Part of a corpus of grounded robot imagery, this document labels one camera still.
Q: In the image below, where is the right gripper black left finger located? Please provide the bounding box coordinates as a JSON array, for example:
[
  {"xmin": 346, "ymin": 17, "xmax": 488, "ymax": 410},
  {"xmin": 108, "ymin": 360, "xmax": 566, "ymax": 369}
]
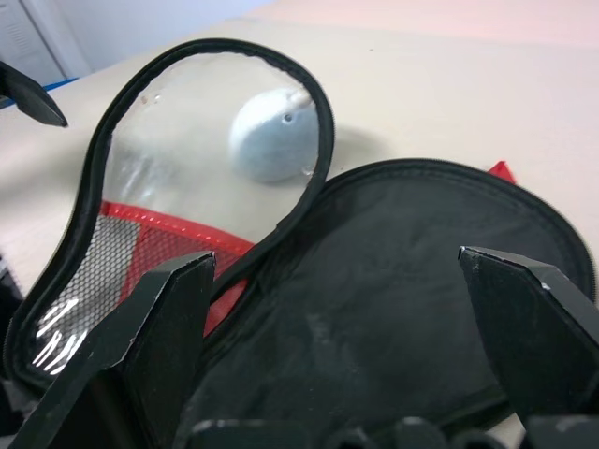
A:
[{"xmin": 8, "ymin": 251, "xmax": 217, "ymax": 449}]

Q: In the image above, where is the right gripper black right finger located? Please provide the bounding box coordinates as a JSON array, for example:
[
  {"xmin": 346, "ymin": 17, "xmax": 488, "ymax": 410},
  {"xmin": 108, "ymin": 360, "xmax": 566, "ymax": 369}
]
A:
[{"xmin": 457, "ymin": 246, "xmax": 599, "ymax": 420}]

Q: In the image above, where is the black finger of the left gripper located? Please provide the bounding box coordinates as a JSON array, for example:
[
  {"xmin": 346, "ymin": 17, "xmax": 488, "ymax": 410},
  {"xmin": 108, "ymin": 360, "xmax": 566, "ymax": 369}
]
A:
[{"xmin": 0, "ymin": 60, "xmax": 69, "ymax": 128}]

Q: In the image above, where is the red and black paddle case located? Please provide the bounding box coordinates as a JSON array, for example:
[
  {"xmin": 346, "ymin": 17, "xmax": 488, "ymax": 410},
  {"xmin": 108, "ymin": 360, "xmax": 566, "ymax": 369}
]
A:
[{"xmin": 0, "ymin": 37, "xmax": 596, "ymax": 439}]

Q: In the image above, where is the white zipper pull ball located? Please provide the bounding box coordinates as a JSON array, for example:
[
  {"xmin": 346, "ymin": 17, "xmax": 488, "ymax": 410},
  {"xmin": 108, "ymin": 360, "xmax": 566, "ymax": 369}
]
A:
[{"xmin": 227, "ymin": 87, "xmax": 325, "ymax": 184}]

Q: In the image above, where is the grey metal cabinet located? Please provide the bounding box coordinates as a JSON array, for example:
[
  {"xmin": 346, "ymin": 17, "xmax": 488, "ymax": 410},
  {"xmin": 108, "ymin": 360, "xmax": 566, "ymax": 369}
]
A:
[{"xmin": 0, "ymin": 0, "xmax": 93, "ymax": 84}]

